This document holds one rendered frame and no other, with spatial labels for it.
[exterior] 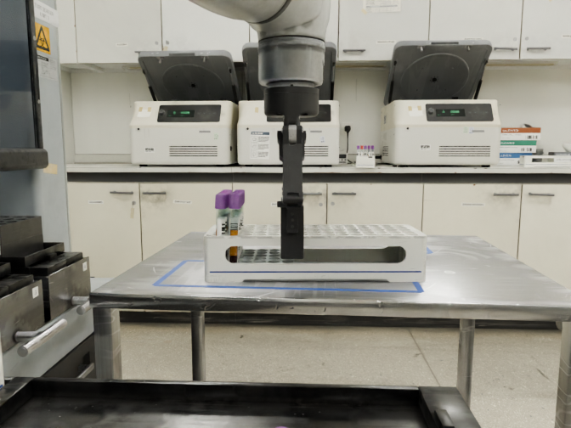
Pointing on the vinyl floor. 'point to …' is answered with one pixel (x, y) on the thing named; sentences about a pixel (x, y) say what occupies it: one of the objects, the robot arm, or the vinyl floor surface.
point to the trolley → (343, 300)
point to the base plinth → (326, 320)
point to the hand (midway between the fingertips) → (291, 234)
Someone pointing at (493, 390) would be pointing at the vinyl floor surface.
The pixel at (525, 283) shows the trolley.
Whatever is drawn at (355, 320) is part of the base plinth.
